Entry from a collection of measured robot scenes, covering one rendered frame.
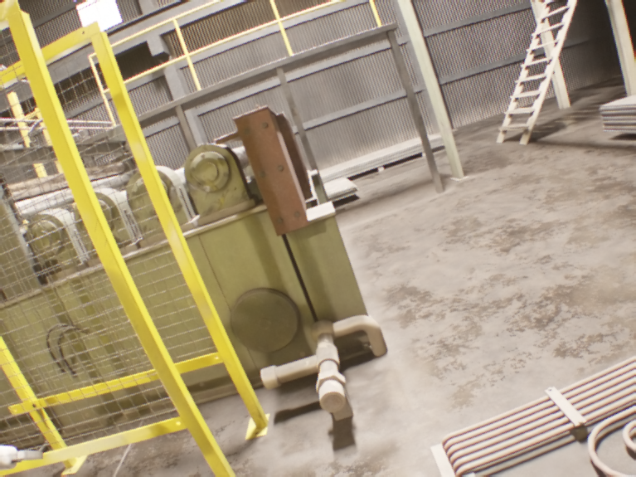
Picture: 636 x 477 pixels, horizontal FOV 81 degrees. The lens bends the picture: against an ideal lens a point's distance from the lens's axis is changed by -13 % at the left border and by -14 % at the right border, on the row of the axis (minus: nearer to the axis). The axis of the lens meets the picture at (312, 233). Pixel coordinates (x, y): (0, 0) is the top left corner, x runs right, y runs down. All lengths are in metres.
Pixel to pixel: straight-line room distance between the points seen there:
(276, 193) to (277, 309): 0.60
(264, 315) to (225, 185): 0.68
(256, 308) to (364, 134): 9.34
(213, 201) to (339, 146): 9.12
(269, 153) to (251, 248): 0.49
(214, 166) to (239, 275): 0.55
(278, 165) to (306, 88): 9.27
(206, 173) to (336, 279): 0.83
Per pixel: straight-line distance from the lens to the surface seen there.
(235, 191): 2.14
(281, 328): 2.22
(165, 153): 11.67
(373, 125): 11.27
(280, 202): 1.96
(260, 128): 1.94
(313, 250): 2.12
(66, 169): 1.36
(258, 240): 2.12
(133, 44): 11.31
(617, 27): 8.29
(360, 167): 8.09
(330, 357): 1.87
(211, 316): 1.79
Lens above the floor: 1.16
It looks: 13 degrees down
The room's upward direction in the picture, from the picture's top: 20 degrees counter-clockwise
